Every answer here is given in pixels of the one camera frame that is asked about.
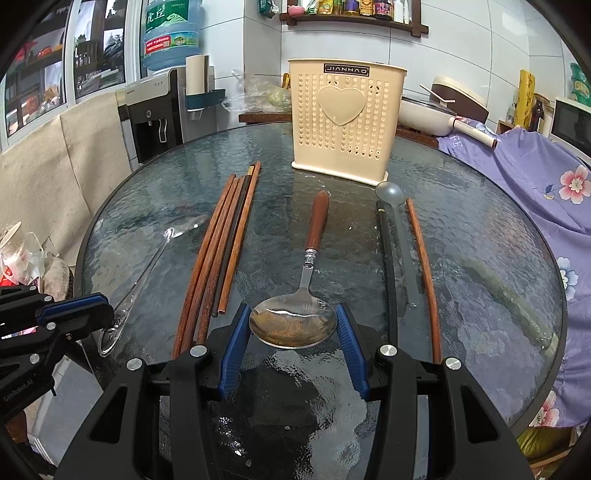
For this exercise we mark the white microwave oven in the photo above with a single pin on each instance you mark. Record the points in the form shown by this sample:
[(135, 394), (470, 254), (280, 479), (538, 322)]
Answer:
[(571, 127)]

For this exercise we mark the cream frying pan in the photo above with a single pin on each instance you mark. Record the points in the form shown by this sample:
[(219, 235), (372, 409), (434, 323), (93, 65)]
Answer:
[(449, 108)]

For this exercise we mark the black chopstick gold band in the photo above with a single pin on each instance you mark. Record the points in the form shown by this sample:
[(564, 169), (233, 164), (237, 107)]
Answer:
[(390, 279)]

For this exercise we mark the blue water bottle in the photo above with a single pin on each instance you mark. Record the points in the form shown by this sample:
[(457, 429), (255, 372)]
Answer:
[(171, 33)]

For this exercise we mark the beige perforated utensil holder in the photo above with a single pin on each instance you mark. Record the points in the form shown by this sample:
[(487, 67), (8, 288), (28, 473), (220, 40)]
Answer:
[(345, 116)]

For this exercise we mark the beige sofa cover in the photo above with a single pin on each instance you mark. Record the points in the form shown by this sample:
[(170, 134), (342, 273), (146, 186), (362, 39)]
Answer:
[(54, 180)]

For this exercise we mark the wooden wall shelf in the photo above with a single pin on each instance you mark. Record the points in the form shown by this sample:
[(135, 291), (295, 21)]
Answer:
[(415, 27)]

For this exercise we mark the plastic bag with fruit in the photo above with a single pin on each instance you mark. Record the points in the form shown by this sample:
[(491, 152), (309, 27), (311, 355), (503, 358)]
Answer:
[(256, 94)]

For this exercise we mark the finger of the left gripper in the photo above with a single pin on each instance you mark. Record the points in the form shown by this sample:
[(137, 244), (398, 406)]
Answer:
[(95, 308)]

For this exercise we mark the clear glass spoon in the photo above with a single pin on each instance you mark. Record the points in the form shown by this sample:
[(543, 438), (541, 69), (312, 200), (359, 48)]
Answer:
[(109, 337)]

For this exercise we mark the yellow package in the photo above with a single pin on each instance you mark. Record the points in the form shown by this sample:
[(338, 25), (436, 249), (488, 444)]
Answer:
[(526, 99)]

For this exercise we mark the wooden handled metal spoon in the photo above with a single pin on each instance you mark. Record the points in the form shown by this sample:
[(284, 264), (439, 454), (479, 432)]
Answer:
[(298, 320)]

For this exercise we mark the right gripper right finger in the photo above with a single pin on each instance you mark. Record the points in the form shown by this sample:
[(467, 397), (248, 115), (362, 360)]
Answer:
[(355, 353)]

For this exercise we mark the brown wooden chopstick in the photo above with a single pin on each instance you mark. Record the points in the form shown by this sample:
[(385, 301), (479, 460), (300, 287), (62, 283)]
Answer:
[(207, 300), (237, 236), (192, 285), (201, 268)]

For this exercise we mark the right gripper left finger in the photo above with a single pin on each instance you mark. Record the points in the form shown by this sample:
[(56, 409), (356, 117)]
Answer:
[(236, 337)]

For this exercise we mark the paper cup holder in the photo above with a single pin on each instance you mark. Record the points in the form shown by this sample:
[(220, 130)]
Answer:
[(200, 91)]

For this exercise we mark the water dispenser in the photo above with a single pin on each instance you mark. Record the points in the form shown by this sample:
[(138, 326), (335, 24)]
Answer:
[(149, 112)]

